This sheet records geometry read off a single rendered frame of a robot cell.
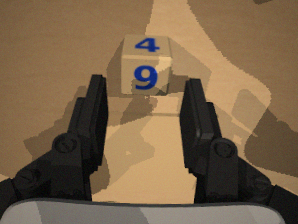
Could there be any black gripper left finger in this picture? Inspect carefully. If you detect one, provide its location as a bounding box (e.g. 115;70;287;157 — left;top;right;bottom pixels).
0;74;109;219

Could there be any beige block with blue numbers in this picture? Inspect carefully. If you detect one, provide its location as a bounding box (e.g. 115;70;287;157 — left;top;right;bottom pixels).
121;34;173;96

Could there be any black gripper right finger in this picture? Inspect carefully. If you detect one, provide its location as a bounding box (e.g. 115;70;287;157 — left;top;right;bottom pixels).
179;78;298;224

